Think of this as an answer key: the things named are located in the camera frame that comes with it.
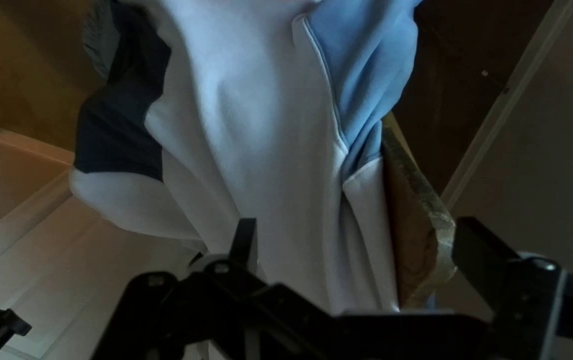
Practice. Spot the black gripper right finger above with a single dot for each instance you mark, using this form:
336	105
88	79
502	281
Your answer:
533	307

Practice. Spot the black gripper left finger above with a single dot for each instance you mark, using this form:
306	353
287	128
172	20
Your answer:
140	312

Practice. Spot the white blue navy hoodie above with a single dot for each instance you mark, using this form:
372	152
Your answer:
254	152

